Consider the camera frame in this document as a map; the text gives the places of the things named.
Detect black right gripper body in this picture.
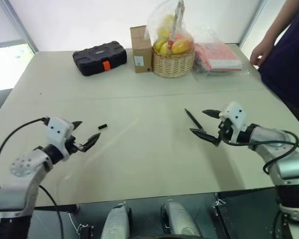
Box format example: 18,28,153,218
217,118,234,145

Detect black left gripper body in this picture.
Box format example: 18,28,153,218
64,135,89,156

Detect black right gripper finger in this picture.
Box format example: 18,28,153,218
189,127,222,147
201,109,222,119

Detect black uncapped pen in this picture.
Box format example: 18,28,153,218
184,108,206,133

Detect bare person hand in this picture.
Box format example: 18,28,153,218
249,44,268,67

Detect red packets in plastic bag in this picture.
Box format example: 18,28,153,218
192,41,250,80

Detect woven wicker basket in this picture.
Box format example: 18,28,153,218
151,42,196,79

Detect black tool case orange latch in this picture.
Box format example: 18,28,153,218
72,40,128,77

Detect yellow red apple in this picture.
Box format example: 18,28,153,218
171,39,193,55

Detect silver rounded robot leg cover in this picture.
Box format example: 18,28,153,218
100,202,133,239
160,200,203,239

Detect yellow green fruit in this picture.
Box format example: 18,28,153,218
154,37,172,55

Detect black equipment box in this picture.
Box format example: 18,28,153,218
212,192,283,239

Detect person in dark shirt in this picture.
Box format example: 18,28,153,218
257,0,299,115

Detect brown cardboard box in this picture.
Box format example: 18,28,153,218
130,24,153,74

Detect large yellow fruit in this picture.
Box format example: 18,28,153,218
157,14,176,38

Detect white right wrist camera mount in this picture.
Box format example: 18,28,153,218
218,101,248,143

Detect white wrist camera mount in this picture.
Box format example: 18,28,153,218
46,117,75,159
218,101,248,143

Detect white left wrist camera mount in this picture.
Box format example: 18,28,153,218
46,117,75,159

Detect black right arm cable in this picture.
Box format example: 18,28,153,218
219,126,299,175

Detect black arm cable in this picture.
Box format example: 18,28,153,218
219,126,299,175
0,116,64,239

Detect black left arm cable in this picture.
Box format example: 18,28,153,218
0,116,64,239

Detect small black connector with wires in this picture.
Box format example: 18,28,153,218
76,223,96,239

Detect white wall frame post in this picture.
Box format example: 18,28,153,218
238,0,269,51

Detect grey window frame post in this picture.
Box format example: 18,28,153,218
0,0,39,54

